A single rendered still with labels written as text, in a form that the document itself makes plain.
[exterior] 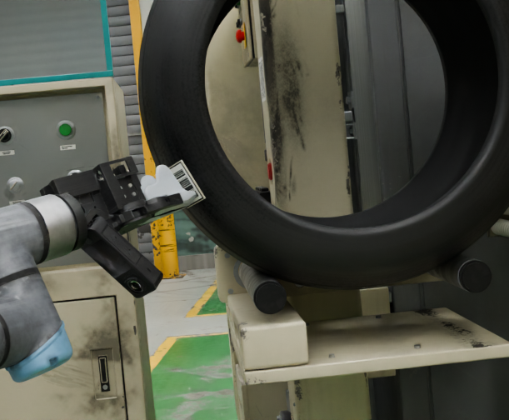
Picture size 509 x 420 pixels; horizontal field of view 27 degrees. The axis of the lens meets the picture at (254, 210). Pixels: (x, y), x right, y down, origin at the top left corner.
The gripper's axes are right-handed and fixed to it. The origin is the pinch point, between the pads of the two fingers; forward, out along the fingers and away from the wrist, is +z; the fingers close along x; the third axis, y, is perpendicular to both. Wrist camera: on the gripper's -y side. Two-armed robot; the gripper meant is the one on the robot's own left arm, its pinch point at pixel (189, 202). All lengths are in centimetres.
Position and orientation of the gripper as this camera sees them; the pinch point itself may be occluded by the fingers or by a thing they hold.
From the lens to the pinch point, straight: 138.7
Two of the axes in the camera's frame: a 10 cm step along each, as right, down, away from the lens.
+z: 6.8, -2.3, 6.9
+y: -4.1, -9.1, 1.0
